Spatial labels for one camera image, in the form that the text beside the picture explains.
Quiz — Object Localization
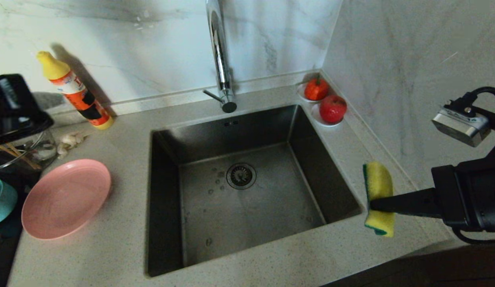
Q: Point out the red tomato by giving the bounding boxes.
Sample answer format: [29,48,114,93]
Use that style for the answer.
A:
[304,76,329,101]

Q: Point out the small white dish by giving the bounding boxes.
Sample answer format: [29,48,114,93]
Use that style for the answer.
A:
[310,103,344,128]
[297,82,330,104]

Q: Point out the orange detergent bottle yellow cap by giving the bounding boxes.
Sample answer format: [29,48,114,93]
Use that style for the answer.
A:
[36,51,114,130]

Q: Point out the chrome kitchen faucet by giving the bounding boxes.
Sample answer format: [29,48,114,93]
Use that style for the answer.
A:
[204,0,237,114]

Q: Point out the red apple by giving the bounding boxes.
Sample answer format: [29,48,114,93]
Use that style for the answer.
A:
[319,95,347,124]

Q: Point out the clear glass pot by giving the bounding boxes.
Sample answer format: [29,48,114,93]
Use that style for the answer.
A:
[0,149,37,173]

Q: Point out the stainless steel sink basin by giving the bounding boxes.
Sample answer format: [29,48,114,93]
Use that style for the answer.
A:
[146,104,361,277]

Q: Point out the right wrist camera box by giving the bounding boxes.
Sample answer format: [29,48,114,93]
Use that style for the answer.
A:
[432,104,492,147]

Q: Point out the crumpled beige tissue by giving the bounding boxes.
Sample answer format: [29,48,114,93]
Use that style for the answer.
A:
[57,132,88,160]

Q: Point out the teal bowl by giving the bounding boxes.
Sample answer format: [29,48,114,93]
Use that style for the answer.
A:
[0,177,18,226]

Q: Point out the yellow and green sponge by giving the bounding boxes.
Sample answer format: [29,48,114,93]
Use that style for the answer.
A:
[363,161,395,238]

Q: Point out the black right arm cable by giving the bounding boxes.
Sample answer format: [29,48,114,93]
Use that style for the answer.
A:
[451,86,495,245]

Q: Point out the black cooktop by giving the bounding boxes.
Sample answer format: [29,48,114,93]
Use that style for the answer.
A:
[0,171,41,287]

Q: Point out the clear glass bowl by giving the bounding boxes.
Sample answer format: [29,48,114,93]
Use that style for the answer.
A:
[0,130,57,171]

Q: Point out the gold slim utensil handle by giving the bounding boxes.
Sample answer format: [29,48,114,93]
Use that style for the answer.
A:
[0,144,43,171]

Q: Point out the round metal drain strainer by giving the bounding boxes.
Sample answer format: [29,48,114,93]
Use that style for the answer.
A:
[226,163,257,191]

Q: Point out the pink round plate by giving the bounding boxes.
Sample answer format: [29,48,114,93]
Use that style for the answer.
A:
[22,159,112,240]

